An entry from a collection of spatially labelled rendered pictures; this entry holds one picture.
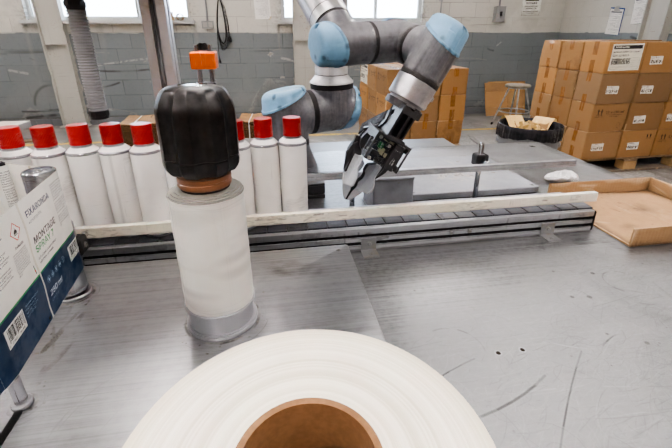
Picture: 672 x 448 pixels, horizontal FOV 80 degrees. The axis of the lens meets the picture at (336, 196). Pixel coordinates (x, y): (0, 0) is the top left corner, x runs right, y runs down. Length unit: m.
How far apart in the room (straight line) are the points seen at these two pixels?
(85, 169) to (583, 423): 0.79
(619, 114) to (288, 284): 3.98
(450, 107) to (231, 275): 3.85
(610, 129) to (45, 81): 6.65
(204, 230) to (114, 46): 6.00
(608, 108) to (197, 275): 4.03
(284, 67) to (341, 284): 5.56
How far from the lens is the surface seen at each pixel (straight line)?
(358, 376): 0.28
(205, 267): 0.48
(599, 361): 0.66
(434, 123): 4.20
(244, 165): 0.73
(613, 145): 4.44
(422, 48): 0.73
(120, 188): 0.79
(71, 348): 0.60
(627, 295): 0.83
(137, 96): 6.41
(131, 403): 0.50
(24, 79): 6.92
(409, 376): 0.29
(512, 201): 0.89
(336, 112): 1.08
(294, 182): 0.76
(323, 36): 0.72
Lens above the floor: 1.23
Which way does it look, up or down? 22 degrees down
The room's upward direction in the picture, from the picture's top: straight up
